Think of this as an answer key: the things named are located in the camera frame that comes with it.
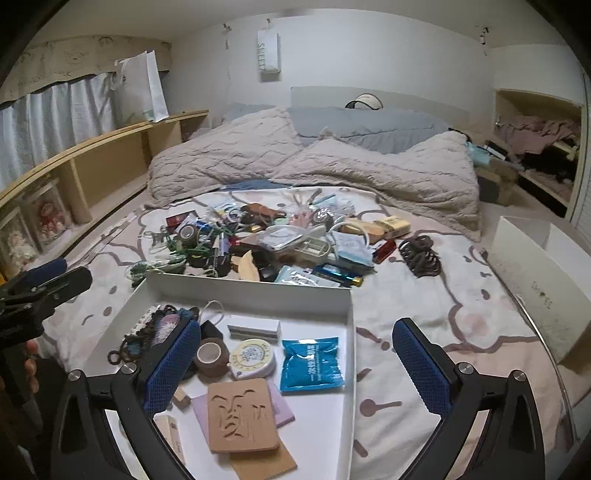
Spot clear display box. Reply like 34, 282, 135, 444
0, 208, 40, 273
21, 182, 75, 252

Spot wooden bedside table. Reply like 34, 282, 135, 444
475, 164, 520, 206

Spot patterned fabric pouch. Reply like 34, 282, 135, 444
134, 309, 185, 344

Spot beige patterned valance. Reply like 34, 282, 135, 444
0, 37, 171, 104

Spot white curtain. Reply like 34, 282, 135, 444
0, 71, 118, 188

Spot white sun visor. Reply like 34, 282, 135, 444
345, 92, 383, 112

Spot green cord bundle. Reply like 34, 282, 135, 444
127, 258, 185, 280

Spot yellow small box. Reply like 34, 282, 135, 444
374, 216, 411, 238

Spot grey compartment organiser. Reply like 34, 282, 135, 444
295, 239, 332, 260

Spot blue face mask stack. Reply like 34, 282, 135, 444
330, 231, 374, 267

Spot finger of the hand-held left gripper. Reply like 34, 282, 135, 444
0, 266, 93, 320
13, 257, 68, 291

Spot wooden bedside shelf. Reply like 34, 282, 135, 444
0, 109, 211, 278

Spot white paper bag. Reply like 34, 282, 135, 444
113, 50, 169, 123

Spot wooden stamp block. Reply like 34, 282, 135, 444
154, 414, 188, 467

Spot printed bed sheet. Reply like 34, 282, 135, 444
37, 185, 578, 480

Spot dark brown bead bracelet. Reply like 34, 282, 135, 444
108, 305, 204, 366

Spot wardrobe niche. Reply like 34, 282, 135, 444
492, 88, 585, 217

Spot white rectangular box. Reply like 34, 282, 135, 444
227, 319, 281, 343

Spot clear packet with mask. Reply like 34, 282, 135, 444
256, 229, 305, 251

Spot brown leather strap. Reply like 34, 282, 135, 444
240, 203, 287, 220

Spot light blue packet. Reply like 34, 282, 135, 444
274, 265, 319, 287

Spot brown leather sheet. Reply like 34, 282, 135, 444
229, 443, 298, 474

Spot wooden fan-shaped piece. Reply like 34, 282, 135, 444
231, 249, 260, 282

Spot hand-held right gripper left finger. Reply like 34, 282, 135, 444
50, 318, 202, 480

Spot white hanging sign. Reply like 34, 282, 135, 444
256, 30, 281, 83

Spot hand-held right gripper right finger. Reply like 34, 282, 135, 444
392, 316, 546, 480

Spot grey pillow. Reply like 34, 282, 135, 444
222, 102, 451, 153

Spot white shallow container box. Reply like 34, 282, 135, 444
76, 270, 356, 480

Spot blue cloth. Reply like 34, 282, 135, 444
221, 180, 280, 191

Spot heap of mixed small clutter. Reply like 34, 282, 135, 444
127, 189, 444, 289

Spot pile of clothes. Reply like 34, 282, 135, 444
501, 115, 580, 195

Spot round white tin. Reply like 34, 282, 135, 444
229, 338, 277, 380

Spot tan carved pad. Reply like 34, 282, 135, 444
207, 378, 281, 454

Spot white headboard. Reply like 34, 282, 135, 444
291, 85, 462, 121

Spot white sliding door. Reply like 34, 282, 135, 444
566, 69, 591, 241

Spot person's left hand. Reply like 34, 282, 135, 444
24, 339, 41, 394

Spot beige blanket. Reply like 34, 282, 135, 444
147, 107, 482, 241

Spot teal bundle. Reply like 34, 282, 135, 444
466, 142, 492, 168

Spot dark blue shiny tube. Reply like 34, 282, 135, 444
314, 263, 363, 287

